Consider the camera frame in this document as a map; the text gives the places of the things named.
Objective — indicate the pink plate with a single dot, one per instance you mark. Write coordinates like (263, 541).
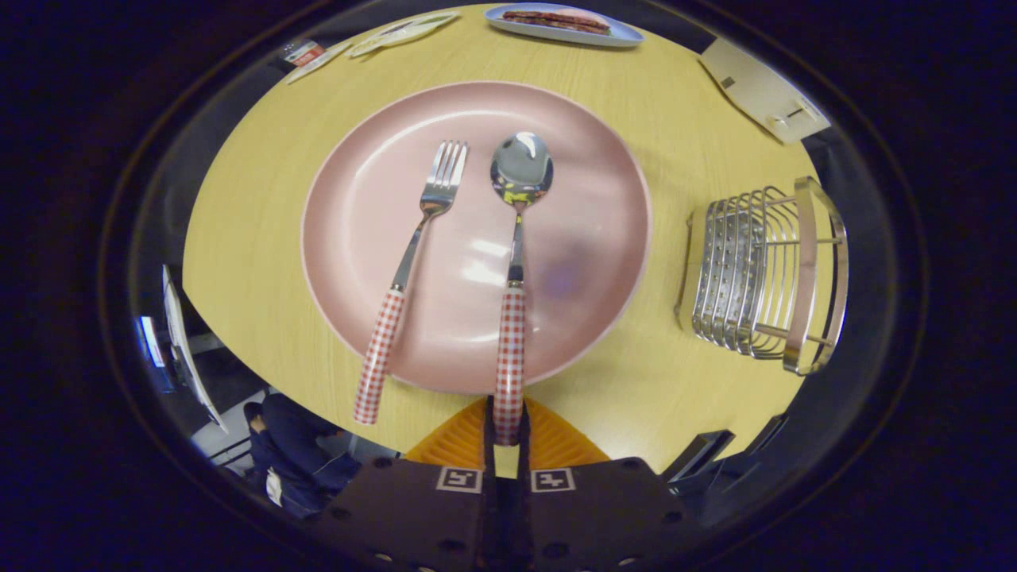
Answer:
(572, 199)

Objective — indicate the black rectangular frame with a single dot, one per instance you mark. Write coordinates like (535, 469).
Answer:
(699, 453)
(763, 435)

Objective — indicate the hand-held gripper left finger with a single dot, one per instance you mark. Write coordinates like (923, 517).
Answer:
(413, 508)

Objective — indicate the white divided condiment tray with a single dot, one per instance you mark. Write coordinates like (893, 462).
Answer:
(405, 32)

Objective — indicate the brown meat strips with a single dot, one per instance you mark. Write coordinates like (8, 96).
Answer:
(556, 20)

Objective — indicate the plastic bottle with red label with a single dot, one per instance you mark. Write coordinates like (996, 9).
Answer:
(306, 54)

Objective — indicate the white toaster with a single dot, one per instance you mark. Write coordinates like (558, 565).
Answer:
(755, 87)

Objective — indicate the lit screen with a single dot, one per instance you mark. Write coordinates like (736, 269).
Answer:
(151, 349)

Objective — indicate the white board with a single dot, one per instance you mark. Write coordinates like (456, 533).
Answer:
(187, 349)

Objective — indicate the white square coaster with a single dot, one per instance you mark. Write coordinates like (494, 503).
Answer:
(318, 65)

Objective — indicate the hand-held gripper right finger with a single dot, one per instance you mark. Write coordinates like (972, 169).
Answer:
(604, 508)

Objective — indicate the blue plate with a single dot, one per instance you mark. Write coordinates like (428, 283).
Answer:
(524, 29)

